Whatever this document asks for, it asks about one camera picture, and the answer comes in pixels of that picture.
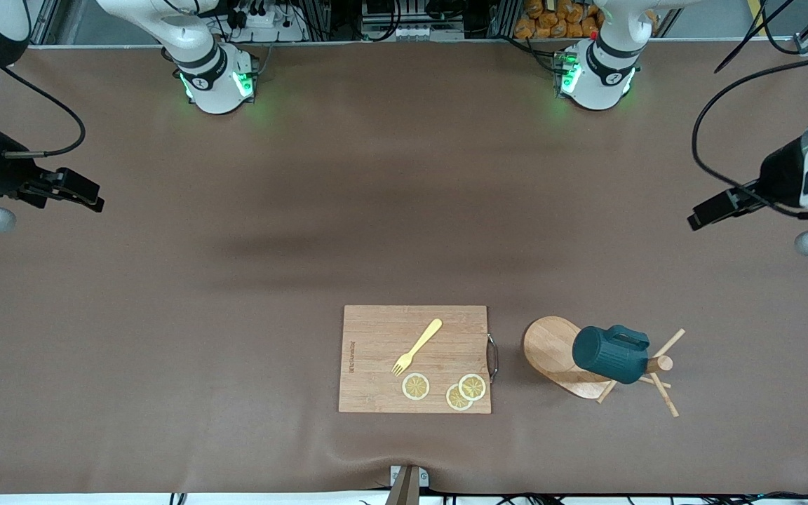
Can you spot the bamboo cutting board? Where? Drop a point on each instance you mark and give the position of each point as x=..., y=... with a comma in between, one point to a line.
x=376, y=372

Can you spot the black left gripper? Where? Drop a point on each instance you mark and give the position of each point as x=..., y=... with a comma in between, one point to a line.
x=777, y=176

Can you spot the pile of bread rolls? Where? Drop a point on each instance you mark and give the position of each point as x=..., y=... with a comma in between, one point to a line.
x=558, y=17

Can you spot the yellow plastic fork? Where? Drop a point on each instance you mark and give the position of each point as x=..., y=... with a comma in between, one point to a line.
x=418, y=345

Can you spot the lemon slice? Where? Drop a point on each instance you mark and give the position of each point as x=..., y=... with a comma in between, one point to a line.
x=473, y=386
x=416, y=386
x=455, y=400

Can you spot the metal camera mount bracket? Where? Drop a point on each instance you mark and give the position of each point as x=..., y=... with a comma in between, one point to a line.
x=407, y=487

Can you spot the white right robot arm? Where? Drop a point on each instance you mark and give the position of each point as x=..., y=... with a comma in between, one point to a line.
x=211, y=77

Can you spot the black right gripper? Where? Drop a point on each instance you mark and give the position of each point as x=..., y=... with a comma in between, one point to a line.
x=0, y=173

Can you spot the white power strip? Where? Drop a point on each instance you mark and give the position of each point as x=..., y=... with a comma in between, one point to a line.
x=411, y=31
x=264, y=21

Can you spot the wooden mug tree rack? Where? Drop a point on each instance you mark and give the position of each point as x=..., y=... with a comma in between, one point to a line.
x=548, y=344

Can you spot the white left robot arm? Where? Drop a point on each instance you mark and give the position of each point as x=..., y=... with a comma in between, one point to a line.
x=604, y=70

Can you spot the teal cup yellow inside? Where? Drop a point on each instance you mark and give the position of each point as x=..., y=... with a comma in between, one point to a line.
x=607, y=354

